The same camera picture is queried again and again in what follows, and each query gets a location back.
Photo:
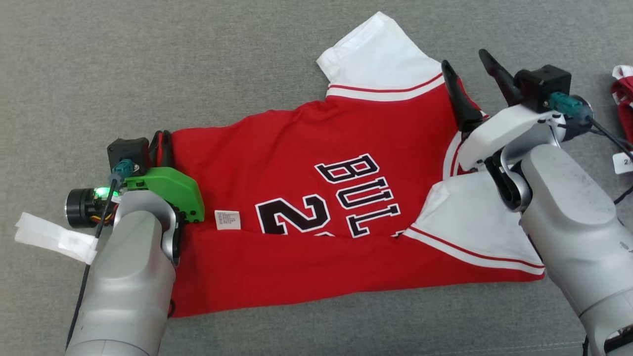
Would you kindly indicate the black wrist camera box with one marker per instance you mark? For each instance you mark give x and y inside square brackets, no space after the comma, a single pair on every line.
[541,84]
[128,148]

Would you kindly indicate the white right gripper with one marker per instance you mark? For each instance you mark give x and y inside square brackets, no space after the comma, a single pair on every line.
[499,133]

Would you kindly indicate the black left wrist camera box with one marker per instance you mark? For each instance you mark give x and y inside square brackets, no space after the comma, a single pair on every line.
[128,148]

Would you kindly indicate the black left gripper motor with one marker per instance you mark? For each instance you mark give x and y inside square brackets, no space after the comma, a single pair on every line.
[79,207]

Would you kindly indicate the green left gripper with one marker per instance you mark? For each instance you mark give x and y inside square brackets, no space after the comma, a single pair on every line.
[173,190]

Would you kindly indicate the folded red garment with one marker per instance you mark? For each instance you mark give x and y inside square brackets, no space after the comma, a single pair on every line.
[624,104]

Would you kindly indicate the red and white basketball jersey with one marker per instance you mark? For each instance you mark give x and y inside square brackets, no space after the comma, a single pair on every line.
[296,262]

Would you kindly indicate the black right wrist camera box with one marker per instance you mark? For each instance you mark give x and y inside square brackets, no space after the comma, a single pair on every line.
[541,84]

